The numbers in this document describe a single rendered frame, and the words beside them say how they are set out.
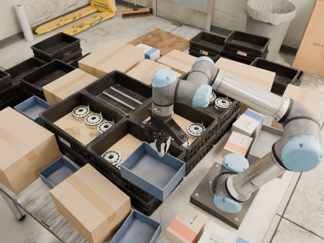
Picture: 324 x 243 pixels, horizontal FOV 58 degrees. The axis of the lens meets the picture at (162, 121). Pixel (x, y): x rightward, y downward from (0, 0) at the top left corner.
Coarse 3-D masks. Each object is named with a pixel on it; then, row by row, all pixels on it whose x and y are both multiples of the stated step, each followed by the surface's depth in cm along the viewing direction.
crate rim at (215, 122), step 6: (150, 102) 171; (138, 108) 166; (198, 108) 166; (132, 114) 162; (210, 114) 162; (216, 120) 159; (210, 126) 155; (204, 132) 152; (198, 138) 149; (192, 144) 146; (186, 150) 144
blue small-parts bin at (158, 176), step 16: (144, 144) 119; (128, 160) 114; (144, 160) 120; (160, 160) 119; (176, 160) 112; (128, 176) 111; (144, 176) 114; (160, 176) 114; (176, 176) 108; (160, 192) 103
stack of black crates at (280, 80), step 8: (256, 64) 277; (264, 64) 273; (272, 64) 268; (280, 64) 265; (280, 72) 268; (288, 72) 264; (296, 72) 259; (280, 80) 265; (288, 80) 265; (272, 88) 251; (280, 88) 246
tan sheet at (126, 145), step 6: (126, 138) 163; (132, 138) 163; (120, 144) 159; (126, 144) 159; (132, 144) 159; (138, 144) 159; (120, 150) 156; (126, 150) 156; (132, 150) 156; (126, 156) 153
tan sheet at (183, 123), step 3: (174, 114) 178; (174, 117) 176; (177, 117) 176; (180, 117) 176; (174, 120) 174; (177, 120) 174; (180, 120) 174; (183, 120) 174; (186, 120) 174; (177, 123) 172; (180, 123) 172; (183, 123) 172; (186, 123) 172; (189, 123) 172; (180, 126) 170; (183, 126) 170; (186, 126) 170; (183, 129) 168; (186, 129) 168; (186, 132) 166; (189, 138) 163; (192, 141) 161
